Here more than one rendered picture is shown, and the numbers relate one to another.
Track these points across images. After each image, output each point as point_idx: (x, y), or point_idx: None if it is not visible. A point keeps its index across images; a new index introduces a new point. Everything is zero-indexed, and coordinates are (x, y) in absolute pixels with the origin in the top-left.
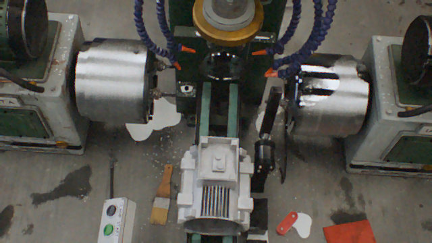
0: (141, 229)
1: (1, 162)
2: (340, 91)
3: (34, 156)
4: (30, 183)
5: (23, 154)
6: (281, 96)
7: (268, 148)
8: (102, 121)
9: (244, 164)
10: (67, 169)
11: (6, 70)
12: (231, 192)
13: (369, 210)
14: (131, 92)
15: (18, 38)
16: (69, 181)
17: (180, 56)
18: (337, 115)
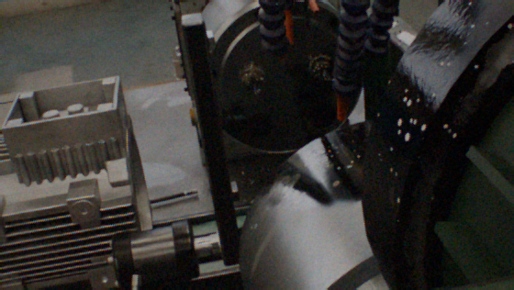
0: None
1: (174, 117)
2: (339, 217)
3: (189, 134)
4: (147, 142)
5: (191, 126)
6: (185, 46)
7: (162, 237)
8: (273, 165)
9: (90, 184)
10: (175, 161)
11: None
12: (11, 175)
13: None
14: (214, 27)
15: None
16: (155, 168)
17: (365, 82)
18: (274, 284)
